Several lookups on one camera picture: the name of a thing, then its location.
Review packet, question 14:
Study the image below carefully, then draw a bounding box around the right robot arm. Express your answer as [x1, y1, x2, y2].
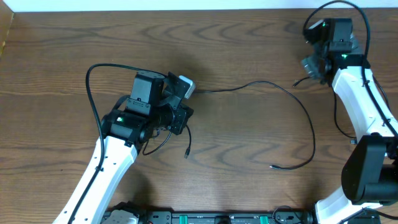
[302, 18, 397, 223]

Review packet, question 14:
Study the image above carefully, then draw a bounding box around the cardboard panel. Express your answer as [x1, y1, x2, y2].
[0, 0, 14, 55]

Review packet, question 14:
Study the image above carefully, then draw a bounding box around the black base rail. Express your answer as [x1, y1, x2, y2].
[102, 201, 382, 224]

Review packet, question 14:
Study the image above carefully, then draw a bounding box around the right camera cable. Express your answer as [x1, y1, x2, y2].
[303, 0, 398, 138]

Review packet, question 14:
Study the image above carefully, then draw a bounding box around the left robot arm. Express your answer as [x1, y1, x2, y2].
[55, 70, 195, 223]

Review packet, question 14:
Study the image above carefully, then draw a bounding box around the left camera cable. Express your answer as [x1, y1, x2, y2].
[67, 63, 170, 224]

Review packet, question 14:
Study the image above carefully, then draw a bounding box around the camera cable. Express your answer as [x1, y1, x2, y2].
[303, 0, 398, 138]
[67, 63, 170, 224]

